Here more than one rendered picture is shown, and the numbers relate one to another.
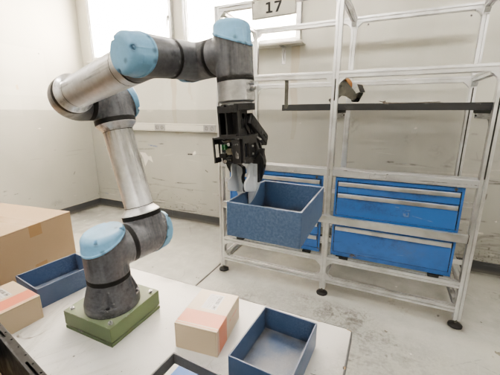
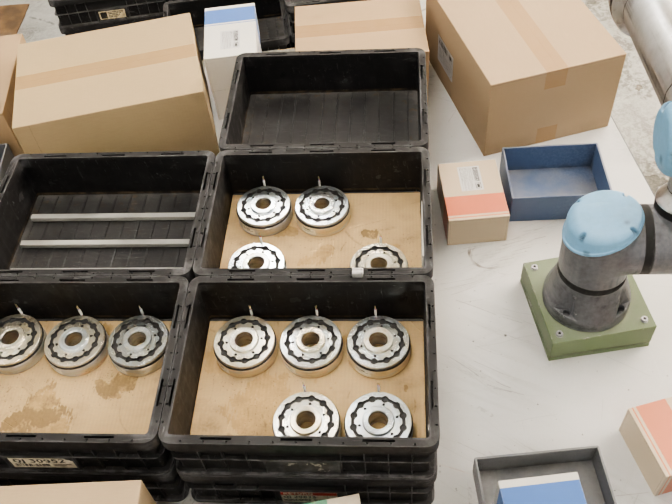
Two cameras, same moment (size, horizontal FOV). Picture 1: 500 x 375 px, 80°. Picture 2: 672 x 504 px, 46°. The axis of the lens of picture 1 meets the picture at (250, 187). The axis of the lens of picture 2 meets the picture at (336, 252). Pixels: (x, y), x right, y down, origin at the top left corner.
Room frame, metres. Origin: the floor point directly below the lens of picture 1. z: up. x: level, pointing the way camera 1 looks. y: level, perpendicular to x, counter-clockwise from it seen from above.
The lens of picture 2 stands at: (0.01, -0.11, 1.94)
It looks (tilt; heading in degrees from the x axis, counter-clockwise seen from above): 50 degrees down; 63
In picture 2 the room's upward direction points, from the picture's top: 6 degrees counter-clockwise
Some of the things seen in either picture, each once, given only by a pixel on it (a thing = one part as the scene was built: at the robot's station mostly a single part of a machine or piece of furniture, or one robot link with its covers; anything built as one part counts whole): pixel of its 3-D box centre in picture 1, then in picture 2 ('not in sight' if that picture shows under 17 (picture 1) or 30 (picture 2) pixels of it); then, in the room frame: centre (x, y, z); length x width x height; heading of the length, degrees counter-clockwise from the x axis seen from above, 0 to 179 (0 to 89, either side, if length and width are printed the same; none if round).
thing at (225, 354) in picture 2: not in sight; (244, 341); (0.20, 0.61, 0.86); 0.10 x 0.10 x 0.01
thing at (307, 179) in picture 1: (272, 208); not in sight; (2.13, -0.17, 0.60); 0.72 x 0.03 x 0.56; 65
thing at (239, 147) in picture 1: (237, 134); not in sight; (0.63, 0.03, 1.26); 0.09 x 0.08 x 0.12; 154
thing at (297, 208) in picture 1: (279, 209); not in sight; (0.62, -0.06, 1.10); 0.20 x 0.15 x 0.07; 156
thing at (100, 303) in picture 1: (110, 287); (589, 280); (0.77, 0.40, 0.81); 0.15 x 0.15 x 0.10
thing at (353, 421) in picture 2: not in sight; (378, 422); (0.30, 0.37, 0.86); 0.10 x 0.10 x 0.01
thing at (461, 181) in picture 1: (330, 171); not in sight; (1.99, -0.54, 0.91); 1.70 x 0.10 x 0.05; 65
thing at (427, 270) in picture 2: not in sight; (317, 211); (0.42, 0.74, 0.92); 0.40 x 0.30 x 0.02; 145
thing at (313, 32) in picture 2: not in sight; (360, 56); (0.83, 1.22, 0.78); 0.30 x 0.22 x 0.16; 150
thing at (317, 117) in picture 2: not in sight; (328, 120); (0.60, 0.98, 0.87); 0.40 x 0.30 x 0.11; 145
